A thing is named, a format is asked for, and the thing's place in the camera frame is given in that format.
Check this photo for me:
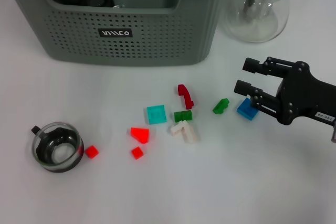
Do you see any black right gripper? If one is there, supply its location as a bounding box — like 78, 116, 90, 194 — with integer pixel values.
233, 56, 336, 126

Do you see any small orange-red toy cube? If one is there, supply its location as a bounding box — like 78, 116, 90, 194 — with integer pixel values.
131, 146, 144, 161
84, 145, 100, 159

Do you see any green stepped toy block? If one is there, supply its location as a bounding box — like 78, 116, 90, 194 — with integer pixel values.
212, 98, 230, 115

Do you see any dark red curved toy block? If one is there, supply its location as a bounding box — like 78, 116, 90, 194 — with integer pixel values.
177, 84, 195, 110

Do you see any orange-red wedge toy block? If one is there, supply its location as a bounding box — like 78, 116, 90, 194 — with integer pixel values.
130, 127, 151, 145

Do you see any grey-green perforated storage bin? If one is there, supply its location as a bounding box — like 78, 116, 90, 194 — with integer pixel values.
0, 0, 235, 68

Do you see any blue square toy plate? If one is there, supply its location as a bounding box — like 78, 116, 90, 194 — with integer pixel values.
236, 98, 259, 121

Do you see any clear glass carafe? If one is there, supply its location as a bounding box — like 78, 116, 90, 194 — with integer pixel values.
219, 0, 293, 44

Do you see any green toy brick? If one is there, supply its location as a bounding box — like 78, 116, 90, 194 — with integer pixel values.
173, 110, 193, 123

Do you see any white toy brick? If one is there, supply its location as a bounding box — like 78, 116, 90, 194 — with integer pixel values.
170, 120, 190, 137

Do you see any teal square toy plate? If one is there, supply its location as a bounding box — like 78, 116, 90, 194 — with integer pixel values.
146, 104, 168, 125

